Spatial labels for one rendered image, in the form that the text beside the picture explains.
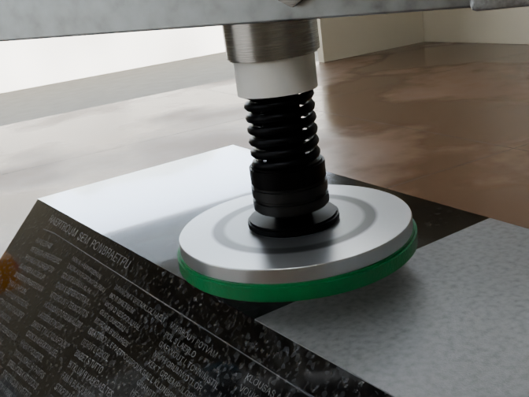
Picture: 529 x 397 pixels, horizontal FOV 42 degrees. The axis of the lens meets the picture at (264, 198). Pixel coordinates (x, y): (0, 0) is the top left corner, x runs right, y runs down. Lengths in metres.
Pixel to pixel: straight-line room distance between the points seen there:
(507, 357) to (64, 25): 0.44
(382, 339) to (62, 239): 0.53
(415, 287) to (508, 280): 0.08
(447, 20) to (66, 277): 8.64
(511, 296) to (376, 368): 0.15
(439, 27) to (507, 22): 1.13
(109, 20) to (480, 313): 0.38
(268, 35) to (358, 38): 8.49
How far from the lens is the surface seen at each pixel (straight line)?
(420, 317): 0.57
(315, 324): 0.57
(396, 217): 0.62
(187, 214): 0.88
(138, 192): 1.02
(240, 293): 0.56
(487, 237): 0.72
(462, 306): 0.59
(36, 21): 0.65
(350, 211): 0.64
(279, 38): 0.56
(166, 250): 0.77
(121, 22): 0.60
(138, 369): 0.69
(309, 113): 0.61
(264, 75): 0.57
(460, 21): 9.17
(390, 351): 0.53
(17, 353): 0.92
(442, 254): 0.68
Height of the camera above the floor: 1.12
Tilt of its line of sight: 18 degrees down
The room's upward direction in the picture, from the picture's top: 8 degrees counter-clockwise
